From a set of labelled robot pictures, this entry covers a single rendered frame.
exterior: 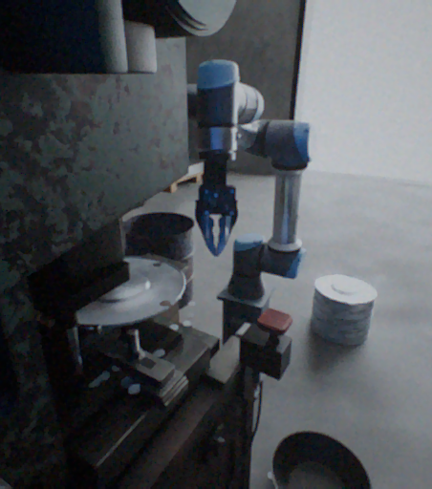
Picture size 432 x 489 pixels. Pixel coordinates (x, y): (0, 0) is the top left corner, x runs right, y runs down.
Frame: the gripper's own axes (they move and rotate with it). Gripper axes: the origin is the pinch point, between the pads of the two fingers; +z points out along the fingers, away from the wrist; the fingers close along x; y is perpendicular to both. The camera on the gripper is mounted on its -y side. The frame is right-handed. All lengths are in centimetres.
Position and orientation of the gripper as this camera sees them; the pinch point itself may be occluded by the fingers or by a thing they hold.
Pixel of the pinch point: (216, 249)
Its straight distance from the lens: 76.1
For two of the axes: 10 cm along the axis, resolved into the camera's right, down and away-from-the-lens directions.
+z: 0.0, 9.7, 2.4
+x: 10.0, 0.0, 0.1
